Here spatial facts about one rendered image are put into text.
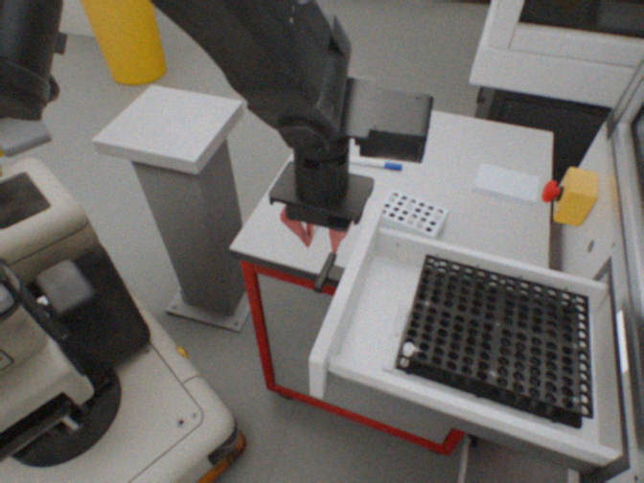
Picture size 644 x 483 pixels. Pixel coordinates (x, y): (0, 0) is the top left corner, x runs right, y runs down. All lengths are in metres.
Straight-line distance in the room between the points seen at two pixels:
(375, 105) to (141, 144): 0.86
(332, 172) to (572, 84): 0.96
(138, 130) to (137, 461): 0.80
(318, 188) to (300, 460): 1.11
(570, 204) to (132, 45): 2.60
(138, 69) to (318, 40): 2.79
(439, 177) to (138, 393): 0.93
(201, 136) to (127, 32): 1.87
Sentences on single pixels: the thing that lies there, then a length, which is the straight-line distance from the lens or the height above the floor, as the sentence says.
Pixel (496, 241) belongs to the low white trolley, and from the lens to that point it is 0.93.
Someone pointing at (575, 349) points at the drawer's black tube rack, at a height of 0.90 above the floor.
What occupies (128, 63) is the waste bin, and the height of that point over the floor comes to 0.14.
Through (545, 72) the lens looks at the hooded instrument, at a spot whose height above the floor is 0.87.
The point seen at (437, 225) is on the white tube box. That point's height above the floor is 0.80.
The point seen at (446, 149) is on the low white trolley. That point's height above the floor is 0.76.
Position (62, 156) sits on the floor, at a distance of 2.67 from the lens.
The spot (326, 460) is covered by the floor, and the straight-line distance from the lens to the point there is 1.46.
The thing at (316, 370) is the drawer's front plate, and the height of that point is 0.90.
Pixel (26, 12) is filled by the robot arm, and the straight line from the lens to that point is 0.44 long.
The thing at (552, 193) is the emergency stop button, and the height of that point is 0.89.
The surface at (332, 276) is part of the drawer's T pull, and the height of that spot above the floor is 0.91.
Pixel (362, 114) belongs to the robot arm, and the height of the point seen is 1.20.
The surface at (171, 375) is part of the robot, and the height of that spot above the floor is 0.28.
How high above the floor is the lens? 1.40
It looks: 49 degrees down
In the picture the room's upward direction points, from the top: straight up
